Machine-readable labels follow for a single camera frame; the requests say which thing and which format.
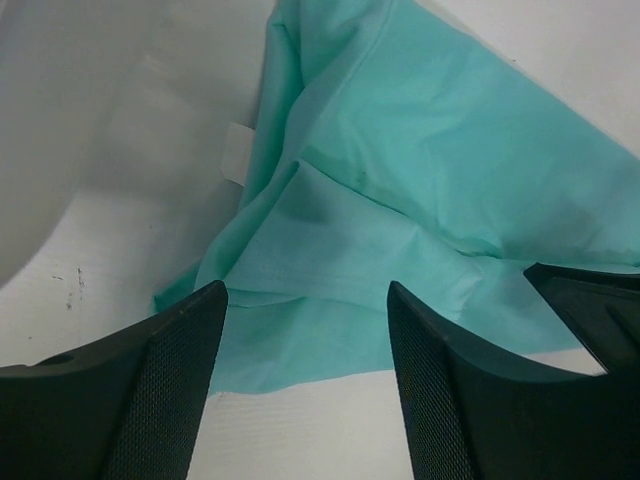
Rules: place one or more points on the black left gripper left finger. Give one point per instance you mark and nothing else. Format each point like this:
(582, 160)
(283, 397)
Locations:
(127, 406)

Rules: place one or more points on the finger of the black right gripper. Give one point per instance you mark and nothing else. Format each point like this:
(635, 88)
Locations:
(600, 308)

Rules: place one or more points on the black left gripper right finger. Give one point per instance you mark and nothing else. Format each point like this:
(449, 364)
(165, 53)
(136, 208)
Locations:
(473, 410)

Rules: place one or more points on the teal t shirt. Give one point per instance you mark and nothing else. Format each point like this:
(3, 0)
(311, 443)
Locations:
(390, 146)

